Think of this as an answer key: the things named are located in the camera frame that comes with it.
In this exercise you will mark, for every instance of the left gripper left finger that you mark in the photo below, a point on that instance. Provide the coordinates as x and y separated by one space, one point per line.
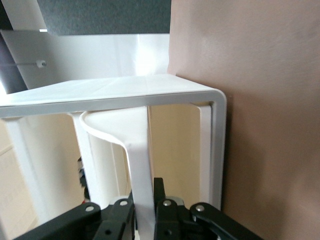
75 225

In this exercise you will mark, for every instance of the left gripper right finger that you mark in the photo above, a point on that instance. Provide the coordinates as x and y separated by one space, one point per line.
170 225

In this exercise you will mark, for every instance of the white plastic drawer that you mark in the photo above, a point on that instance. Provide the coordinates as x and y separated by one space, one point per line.
140 162

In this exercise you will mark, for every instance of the white drawer cabinet shell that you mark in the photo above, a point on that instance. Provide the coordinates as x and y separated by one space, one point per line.
125 87

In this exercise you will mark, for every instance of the small white cylinder fixture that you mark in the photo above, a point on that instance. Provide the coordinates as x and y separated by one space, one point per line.
41 63

